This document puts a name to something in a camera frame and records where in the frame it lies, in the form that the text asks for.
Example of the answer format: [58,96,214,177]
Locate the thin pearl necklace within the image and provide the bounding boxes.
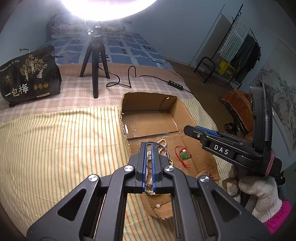
[144,138,174,196]

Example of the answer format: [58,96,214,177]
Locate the brown leather wristwatch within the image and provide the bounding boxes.
[196,170,214,183]

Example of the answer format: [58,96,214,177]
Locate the pink sleeve forearm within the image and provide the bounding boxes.
[264,201,292,234]

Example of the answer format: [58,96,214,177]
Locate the right gloved hand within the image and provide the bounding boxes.
[222,165,282,223]

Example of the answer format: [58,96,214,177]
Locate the cardboard box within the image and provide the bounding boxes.
[119,91,220,220]

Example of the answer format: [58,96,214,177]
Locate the orange wooden stool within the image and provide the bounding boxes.
[220,89,253,141]

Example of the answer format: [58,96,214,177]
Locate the striped yellow bed cloth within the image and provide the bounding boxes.
[1,105,230,235]

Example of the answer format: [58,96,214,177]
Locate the black clothes rack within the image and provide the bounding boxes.
[194,6,261,89]

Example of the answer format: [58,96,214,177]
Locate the blue checkered quilt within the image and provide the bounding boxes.
[40,32,173,71]

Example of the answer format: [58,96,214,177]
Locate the black snack bag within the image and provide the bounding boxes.
[1,46,62,107]

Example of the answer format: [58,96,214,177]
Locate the folded pink blanket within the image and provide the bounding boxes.
[45,12,133,40]

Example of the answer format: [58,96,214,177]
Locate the black power cable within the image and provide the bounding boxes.
[98,64,197,98]

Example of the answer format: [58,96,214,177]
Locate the landscape wall painting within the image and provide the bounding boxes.
[251,40,295,155]

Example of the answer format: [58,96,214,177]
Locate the ring light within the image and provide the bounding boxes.
[61,0,155,22]

